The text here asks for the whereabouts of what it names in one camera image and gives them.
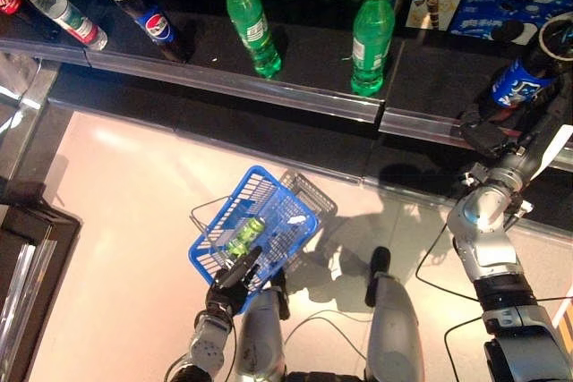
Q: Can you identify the stainless steel counter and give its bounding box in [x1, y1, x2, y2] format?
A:
[0, 50, 62, 182]

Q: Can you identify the clear water bottle red cap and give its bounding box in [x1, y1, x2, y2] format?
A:
[8, 0, 109, 52]

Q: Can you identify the black glass display case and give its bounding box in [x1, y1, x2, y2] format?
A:
[0, 178, 84, 382]

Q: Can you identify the white strip at wrist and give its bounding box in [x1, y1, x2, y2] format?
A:
[535, 124, 570, 177]

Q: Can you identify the black shelf base plinth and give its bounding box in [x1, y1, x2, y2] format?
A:
[44, 66, 573, 240]

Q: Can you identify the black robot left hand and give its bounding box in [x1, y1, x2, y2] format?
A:
[204, 245, 263, 318]

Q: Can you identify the black robot pelvis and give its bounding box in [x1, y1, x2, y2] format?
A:
[286, 370, 368, 382]

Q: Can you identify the clear plastic price rail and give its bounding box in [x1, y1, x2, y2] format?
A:
[84, 48, 387, 126]
[378, 106, 573, 173]
[0, 38, 90, 69]

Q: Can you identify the small Pepsi cola bottle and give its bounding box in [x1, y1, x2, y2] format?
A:
[476, 12, 573, 115]
[93, 0, 189, 64]

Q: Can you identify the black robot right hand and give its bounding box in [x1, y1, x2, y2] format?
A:
[456, 103, 526, 159]

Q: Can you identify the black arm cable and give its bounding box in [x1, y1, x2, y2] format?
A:
[414, 216, 573, 382]

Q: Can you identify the green Sprite bottle yellow cap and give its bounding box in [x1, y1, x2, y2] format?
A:
[214, 0, 283, 80]
[349, 0, 398, 98]

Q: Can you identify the silver robot leg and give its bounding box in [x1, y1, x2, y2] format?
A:
[363, 245, 426, 382]
[235, 272, 290, 382]

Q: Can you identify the silver robot right leg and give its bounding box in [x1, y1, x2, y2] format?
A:
[363, 245, 426, 382]

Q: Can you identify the silver robot left leg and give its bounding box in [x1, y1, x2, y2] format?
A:
[235, 272, 290, 382]

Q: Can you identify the blue plastic shopping basket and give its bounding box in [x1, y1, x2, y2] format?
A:
[186, 165, 322, 316]

